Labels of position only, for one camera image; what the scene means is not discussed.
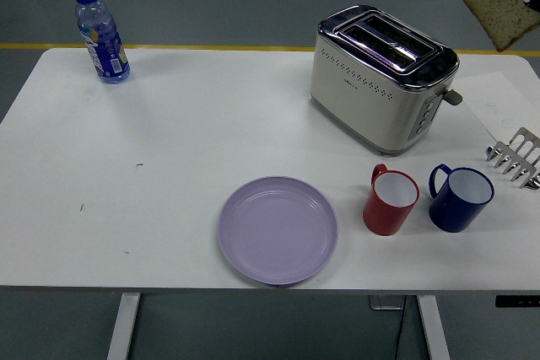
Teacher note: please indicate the white table leg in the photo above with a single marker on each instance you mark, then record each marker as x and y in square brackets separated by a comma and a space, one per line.
[432, 326]
[123, 326]

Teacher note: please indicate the clear bracket under table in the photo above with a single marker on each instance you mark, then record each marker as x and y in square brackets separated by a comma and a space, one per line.
[384, 303]

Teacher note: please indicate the slice of bread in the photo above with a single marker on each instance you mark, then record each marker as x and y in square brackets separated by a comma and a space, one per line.
[498, 1]

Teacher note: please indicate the blue capped water bottle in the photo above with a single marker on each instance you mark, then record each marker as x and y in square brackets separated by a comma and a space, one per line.
[103, 44]

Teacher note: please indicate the grey toaster lever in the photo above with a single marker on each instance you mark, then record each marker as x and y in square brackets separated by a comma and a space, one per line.
[452, 97]

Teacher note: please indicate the metal toast rack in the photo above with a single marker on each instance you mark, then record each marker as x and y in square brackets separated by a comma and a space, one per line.
[516, 157]

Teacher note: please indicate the blue mug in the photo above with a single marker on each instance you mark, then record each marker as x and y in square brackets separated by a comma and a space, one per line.
[453, 210]

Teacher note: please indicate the red mug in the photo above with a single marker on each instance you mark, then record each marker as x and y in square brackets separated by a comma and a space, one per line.
[386, 214]

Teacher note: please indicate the purple plate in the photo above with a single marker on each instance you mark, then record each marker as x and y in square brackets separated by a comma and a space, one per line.
[276, 231]

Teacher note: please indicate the cream and chrome toaster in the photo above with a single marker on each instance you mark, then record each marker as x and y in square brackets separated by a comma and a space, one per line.
[363, 98]

